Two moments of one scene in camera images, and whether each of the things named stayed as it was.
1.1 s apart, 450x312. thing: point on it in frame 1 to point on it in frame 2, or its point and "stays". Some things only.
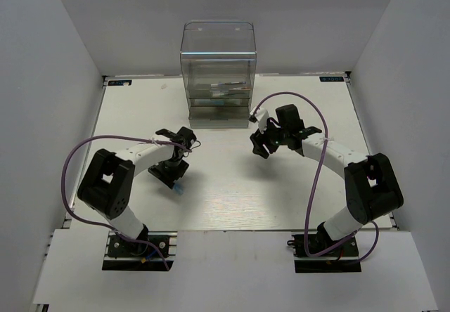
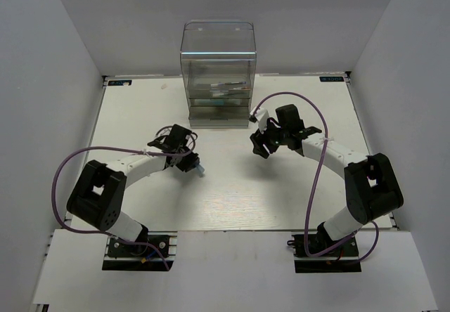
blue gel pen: (229, 83) stays
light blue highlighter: (178, 189) to (200, 171)
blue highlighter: (205, 102) stays
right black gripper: (259, 139) stays
